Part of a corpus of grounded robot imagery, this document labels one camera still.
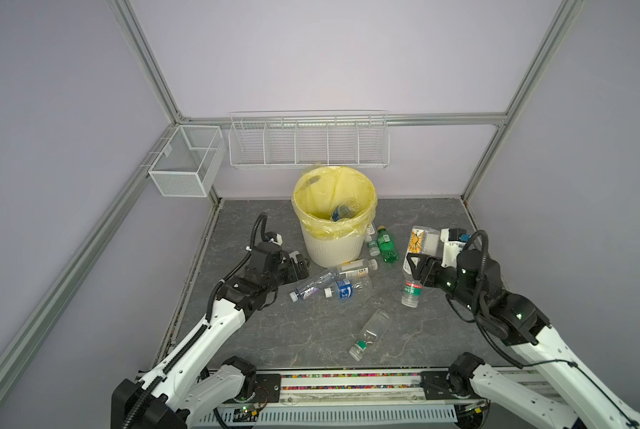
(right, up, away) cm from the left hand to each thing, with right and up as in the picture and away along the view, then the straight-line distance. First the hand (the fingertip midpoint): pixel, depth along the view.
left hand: (298, 266), depth 78 cm
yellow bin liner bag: (+5, +24, +16) cm, 29 cm away
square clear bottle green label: (+25, -19, +6) cm, 32 cm away
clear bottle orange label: (+17, -2, +18) cm, 25 cm away
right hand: (+32, +4, -10) cm, 34 cm away
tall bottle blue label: (+15, +18, +18) cm, 29 cm away
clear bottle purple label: (+5, -9, +15) cm, 18 cm away
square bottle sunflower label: (+33, +9, -13) cm, 36 cm away
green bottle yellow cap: (+31, +5, +21) cm, 38 cm away
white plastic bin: (+10, +2, +21) cm, 23 cm away
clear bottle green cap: (+26, +4, +23) cm, 35 cm away
